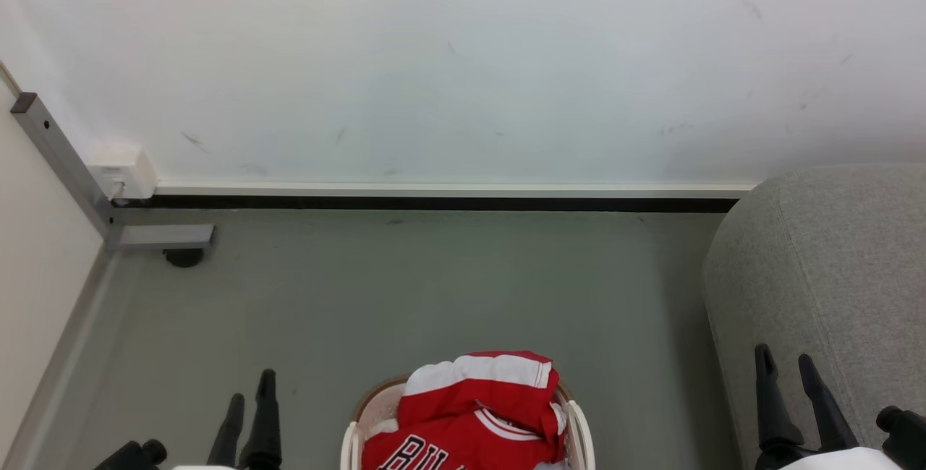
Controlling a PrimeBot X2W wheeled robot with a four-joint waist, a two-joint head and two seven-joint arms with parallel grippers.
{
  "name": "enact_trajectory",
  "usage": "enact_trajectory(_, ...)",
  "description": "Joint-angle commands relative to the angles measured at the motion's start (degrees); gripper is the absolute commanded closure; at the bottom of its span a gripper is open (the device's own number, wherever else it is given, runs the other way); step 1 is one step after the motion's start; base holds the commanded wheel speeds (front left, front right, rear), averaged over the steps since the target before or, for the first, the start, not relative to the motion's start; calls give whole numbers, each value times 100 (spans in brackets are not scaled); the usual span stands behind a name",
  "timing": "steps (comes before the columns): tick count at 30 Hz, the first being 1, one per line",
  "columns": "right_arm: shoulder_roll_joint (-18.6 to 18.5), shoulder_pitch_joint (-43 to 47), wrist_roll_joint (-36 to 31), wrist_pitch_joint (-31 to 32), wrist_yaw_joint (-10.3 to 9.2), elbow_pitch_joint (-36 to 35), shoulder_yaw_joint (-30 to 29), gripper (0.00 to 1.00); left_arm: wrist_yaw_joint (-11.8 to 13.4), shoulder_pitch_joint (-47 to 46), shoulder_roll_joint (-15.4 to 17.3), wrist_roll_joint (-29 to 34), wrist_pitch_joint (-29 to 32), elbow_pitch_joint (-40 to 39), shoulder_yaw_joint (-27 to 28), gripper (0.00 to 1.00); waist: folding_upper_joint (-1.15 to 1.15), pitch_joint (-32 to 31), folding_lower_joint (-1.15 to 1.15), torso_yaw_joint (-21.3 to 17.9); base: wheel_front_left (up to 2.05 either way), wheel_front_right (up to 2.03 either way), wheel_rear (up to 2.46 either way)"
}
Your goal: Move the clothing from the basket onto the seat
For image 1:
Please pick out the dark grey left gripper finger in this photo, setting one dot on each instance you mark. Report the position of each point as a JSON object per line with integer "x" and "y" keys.
{"x": 228, "y": 430}
{"x": 265, "y": 419}

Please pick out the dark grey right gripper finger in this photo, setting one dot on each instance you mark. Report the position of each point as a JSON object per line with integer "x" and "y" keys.
{"x": 825, "y": 405}
{"x": 772, "y": 405}

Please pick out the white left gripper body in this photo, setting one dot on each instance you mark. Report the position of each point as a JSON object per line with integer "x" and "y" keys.
{"x": 202, "y": 468}

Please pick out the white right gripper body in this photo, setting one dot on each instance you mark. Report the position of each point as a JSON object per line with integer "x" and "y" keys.
{"x": 839, "y": 460}

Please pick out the red and white basketball jersey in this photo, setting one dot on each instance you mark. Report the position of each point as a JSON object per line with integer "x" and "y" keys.
{"x": 470, "y": 412}

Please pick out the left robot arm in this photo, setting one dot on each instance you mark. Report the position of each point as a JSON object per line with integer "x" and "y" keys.
{"x": 137, "y": 453}

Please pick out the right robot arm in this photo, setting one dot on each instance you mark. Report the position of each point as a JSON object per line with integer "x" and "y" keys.
{"x": 904, "y": 435}

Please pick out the grey fabric sofa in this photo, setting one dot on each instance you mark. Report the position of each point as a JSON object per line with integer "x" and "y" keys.
{"x": 832, "y": 260}

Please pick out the white perforated laundry basket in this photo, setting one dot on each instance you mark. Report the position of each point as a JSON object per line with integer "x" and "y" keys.
{"x": 582, "y": 441}

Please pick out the white and black baseboard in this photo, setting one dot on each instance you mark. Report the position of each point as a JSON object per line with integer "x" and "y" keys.
{"x": 448, "y": 197}

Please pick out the black round frame foot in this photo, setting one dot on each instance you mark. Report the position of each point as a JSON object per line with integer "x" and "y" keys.
{"x": 183, "y": 258}

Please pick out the white wall box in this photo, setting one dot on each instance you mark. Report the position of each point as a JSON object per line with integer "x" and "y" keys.
{"x": 126, "y": 170}

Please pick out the grey metal frame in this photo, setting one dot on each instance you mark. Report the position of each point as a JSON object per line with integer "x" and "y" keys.
{"x": 65, "y": 159}

